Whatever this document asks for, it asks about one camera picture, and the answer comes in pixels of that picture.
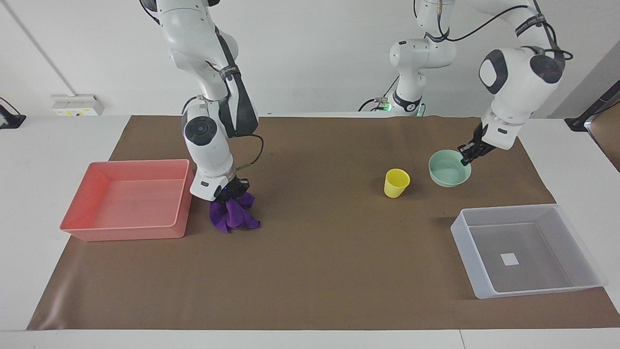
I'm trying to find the purple cloth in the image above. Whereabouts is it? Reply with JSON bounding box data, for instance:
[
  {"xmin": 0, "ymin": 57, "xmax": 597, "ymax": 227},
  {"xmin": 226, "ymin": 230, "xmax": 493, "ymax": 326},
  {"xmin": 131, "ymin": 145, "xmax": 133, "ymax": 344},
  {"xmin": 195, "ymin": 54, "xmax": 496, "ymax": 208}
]
[{"xmin": 209, "ymin": 191, "xmax": 261, "ymax": 234}]

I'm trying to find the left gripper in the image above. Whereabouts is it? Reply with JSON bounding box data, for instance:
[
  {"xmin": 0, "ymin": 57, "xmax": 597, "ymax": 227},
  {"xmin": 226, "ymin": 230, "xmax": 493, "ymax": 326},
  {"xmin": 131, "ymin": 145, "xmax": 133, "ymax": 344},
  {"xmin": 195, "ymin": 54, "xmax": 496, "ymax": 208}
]
[{"xmin": 458, "ymin": 121, "xmax": 496, "ymax": 167}]

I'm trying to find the black stand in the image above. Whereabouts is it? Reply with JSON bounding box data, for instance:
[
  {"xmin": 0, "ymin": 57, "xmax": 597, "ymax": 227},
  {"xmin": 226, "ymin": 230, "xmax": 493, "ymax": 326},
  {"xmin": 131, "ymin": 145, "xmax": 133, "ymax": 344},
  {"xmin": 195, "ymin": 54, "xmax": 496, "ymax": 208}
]
[
  {"xmin": 0, "ymin": 96, "xmax": 27, "ymax": 130},
  {"xmin": 564, "ymin": 79, "xmax": 620, "ymax": 133}
]

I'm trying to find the white wall conduit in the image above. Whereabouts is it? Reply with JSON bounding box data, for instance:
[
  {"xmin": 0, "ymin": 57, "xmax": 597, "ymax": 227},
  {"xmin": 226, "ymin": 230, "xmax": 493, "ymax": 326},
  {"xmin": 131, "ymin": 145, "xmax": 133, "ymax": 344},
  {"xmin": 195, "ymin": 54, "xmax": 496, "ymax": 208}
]
[{"xmin": 0, "ymin": 0, "xmax": 77, "ymax": 96}]

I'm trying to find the pink plastic bin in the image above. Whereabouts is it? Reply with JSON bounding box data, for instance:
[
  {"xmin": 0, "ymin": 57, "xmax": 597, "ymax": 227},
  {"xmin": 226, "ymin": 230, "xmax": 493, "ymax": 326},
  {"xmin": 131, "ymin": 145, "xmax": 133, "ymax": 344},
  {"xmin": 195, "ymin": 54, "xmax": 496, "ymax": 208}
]
[{"xmin": 60, "ymin": 159, "xmax": 193, "ymax": 242}]

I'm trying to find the yellow plastic cup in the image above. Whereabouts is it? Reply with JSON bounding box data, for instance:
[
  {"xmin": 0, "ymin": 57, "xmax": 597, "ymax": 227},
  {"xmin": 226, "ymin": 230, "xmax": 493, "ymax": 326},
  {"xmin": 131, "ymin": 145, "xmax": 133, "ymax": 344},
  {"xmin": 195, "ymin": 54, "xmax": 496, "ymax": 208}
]
[{"xmin": 384, "ymin": 168, "xmax": 411, "ymax": 199}]

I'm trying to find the clear plastic bin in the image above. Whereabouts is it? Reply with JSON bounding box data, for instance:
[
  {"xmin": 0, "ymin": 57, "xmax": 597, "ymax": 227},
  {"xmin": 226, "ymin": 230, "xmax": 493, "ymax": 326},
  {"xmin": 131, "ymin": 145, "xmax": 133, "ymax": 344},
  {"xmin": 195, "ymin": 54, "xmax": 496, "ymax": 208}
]
[{"xmin": 450, "ymin": 204, "xmax": 607, "ymax": 300}]

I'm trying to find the light green bowl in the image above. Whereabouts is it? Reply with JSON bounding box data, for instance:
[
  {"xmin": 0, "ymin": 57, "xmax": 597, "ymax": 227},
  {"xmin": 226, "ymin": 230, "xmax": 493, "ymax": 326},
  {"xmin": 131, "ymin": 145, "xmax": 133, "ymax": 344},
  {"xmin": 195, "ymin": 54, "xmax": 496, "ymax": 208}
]
[{"xmin": 428, "ymin": 149, "xmax": 472, "ymax": 188}]

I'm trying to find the white wall socket box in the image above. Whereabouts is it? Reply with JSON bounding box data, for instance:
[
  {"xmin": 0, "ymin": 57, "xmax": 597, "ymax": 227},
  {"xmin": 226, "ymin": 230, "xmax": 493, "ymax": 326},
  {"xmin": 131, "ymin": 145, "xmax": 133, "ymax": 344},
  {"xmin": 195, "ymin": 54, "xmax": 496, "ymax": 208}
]
[{"xmin": 50, "ymin": 94, "xmax": 105, "ymax": 117}]

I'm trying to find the black cable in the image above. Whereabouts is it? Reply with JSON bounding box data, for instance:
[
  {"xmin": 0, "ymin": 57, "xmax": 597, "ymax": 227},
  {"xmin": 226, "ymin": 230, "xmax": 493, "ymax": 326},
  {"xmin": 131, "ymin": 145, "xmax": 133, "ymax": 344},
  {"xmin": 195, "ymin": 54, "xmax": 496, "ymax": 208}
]
[
  {"xmin": 235, "ymin": 134, "xmax": 265, "ymax": 172},
  {"xmin": 413, "ymin": 0, "xmax": 574, "ymax": 62},
  {"xmin": 358, "ymin": 76, "xmax": 401, "ymax": 112}
]

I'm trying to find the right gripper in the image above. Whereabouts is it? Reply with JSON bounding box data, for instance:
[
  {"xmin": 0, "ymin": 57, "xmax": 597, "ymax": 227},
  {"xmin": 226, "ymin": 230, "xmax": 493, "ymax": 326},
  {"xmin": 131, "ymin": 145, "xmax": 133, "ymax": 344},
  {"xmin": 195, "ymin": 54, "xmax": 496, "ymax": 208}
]
[{"xmin": 214, "ymin": 176, "xmax": 251, "ymax": 204}]

